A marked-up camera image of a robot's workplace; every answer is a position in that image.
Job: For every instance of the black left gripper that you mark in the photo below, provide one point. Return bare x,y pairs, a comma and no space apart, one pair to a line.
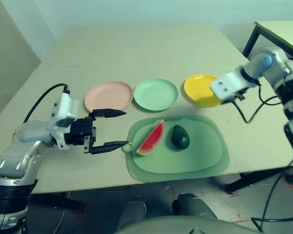
79,131

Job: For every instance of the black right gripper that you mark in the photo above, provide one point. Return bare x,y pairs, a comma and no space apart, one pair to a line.
238,95

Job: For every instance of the red watermelon slice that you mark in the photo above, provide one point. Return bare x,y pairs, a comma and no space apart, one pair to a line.
152,141

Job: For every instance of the dark green avocado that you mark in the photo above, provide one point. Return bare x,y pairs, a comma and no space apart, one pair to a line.
179,137

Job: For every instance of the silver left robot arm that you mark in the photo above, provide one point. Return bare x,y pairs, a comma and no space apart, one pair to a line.
17,156

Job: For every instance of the pink round plate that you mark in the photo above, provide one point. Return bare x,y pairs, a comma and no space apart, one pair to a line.
107,95

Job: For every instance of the yellow round plate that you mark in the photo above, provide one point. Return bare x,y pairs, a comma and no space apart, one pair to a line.
197,87

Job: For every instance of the mint green round plate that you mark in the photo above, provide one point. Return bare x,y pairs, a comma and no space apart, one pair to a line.
156,95

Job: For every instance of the red floor tape mark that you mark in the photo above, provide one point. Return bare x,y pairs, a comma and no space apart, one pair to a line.
230,194
86,209

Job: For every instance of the green silicone mat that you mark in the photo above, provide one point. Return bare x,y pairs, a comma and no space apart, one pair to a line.
185,161

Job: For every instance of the grey robot left leg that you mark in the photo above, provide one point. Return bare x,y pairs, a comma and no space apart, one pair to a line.
133,213

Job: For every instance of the grey robot leg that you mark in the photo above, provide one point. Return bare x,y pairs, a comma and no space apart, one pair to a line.
193,206
133,213

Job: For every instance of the black table leg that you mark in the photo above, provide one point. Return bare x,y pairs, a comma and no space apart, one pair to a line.
58,201
246,182

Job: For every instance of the grey robot right leg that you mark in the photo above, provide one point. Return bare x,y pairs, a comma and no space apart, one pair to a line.
193,206

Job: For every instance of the grey robot torso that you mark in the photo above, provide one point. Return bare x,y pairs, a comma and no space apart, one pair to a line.
185,226

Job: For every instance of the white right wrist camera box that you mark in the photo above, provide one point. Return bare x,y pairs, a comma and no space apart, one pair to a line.
225,85

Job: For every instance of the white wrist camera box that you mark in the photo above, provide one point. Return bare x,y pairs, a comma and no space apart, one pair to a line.
63,112
225,85

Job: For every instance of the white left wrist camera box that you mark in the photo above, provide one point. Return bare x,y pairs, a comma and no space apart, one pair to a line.
63,112

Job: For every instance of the beige side table black frame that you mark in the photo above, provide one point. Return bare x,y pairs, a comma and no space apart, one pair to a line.
278,31

